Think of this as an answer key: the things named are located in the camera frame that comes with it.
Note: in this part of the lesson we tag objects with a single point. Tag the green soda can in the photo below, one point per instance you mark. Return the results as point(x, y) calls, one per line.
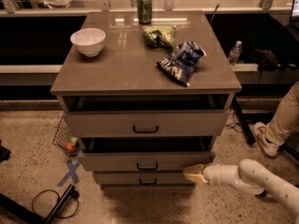
point(144, 11)

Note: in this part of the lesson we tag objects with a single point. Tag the grey drawer cabinet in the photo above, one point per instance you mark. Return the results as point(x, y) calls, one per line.
point(125, 76)

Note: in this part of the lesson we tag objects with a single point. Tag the grey drawer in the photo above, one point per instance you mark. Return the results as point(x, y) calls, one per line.
point(145, 123)
point(141, 179)
point(152, 154)

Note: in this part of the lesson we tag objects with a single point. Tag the blue chip bag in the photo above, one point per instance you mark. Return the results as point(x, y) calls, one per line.
point(180, 65)

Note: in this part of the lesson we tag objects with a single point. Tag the black stand leg left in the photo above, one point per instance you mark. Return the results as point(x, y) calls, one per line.
point(47, 206)

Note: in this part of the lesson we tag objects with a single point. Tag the black bag on ledge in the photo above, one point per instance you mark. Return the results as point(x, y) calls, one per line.
point(267, 61)

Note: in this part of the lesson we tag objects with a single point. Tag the orange green item in basket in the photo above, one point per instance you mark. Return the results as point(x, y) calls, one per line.
point(71, 144)

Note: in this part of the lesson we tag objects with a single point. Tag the black table leg right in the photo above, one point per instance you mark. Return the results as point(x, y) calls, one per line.
point(246, 129)

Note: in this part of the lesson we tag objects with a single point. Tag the clear water bottle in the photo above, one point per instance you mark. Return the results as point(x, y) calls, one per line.
point(235, 53)

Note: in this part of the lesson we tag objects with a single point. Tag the white bowl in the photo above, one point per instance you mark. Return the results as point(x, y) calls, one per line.
point(88, 41)

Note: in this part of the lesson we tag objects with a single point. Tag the white sneaker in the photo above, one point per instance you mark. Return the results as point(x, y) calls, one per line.
point(269, 149)

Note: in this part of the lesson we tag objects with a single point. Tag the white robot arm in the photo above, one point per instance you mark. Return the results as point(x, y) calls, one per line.
point(250, 177)

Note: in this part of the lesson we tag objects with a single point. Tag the wire mesh basket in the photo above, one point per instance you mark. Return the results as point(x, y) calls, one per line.
point(61, 136)

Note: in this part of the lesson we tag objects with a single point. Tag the person's leg beige trousers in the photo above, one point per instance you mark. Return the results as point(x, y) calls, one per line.
point(286, 118)

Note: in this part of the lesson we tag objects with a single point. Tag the green chip bag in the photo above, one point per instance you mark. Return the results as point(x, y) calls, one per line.
point(159, 35)

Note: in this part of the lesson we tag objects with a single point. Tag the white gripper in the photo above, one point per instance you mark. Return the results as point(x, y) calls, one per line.
point(211, 174)

